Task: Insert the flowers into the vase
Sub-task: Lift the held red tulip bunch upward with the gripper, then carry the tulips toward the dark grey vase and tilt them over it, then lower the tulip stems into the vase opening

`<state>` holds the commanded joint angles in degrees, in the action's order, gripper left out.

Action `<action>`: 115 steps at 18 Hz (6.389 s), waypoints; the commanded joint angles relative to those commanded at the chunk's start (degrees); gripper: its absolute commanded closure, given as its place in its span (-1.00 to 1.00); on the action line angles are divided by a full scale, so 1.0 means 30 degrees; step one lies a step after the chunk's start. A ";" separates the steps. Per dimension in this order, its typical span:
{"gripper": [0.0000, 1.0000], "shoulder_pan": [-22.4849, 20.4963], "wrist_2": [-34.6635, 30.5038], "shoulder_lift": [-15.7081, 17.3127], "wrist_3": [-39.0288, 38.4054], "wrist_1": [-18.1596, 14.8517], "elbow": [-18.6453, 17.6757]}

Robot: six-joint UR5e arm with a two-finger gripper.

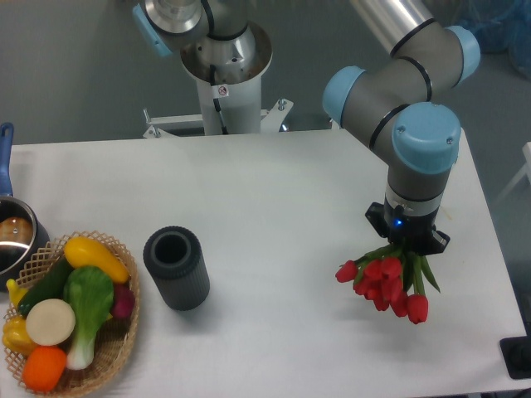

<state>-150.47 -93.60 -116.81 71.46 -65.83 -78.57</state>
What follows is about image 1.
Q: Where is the woven wicker basket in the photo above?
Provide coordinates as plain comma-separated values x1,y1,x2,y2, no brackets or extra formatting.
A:
1,231,140,397

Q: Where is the red tulip bouquet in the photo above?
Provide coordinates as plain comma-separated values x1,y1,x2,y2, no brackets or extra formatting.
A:
335,244,440,324

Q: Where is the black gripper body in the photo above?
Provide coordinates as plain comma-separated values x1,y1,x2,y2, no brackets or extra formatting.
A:
384,201,438,250

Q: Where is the black device at table edge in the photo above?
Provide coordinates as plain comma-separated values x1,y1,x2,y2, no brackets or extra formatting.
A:
499,336,530,380

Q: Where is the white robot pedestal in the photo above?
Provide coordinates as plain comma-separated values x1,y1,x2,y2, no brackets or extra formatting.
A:
144,22,294,138

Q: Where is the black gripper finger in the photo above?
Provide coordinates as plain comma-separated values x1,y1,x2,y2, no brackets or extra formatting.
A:
416,230,451,255
365,202,389,238

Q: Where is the yellow banana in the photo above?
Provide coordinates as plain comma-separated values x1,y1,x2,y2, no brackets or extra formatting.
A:
6,279,28,308

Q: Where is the blue handled saucepan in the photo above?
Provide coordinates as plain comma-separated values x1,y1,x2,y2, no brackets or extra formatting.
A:
1,122,49,292

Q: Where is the blue plastic bag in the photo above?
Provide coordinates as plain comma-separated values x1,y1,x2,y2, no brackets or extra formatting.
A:
467,1,530,80

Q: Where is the white chair frame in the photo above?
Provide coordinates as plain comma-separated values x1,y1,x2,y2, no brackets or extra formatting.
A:
496,142,531,202

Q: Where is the white round radish slice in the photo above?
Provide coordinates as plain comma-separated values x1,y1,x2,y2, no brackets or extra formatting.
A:
26,298,76,346

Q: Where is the dark grey ribbed vase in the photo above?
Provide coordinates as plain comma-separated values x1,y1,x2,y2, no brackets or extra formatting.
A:
143,226,210,311

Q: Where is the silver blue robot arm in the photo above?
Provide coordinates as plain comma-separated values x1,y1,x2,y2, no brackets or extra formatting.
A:
133,1,480,255

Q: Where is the green bok choy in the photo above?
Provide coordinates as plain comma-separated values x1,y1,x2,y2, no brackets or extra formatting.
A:
64,265,114,371

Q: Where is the yellow bell pepper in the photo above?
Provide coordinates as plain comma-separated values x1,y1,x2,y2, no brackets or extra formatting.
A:
2,316,38,357

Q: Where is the yellow squash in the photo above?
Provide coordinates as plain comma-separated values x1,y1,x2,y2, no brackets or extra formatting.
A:
63,236,129,284

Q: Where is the orange fruit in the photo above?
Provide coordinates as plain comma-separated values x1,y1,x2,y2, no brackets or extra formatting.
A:
22,346,66,393

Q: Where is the green cucumber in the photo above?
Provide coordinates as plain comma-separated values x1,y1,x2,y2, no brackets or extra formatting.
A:
17,257,74,318

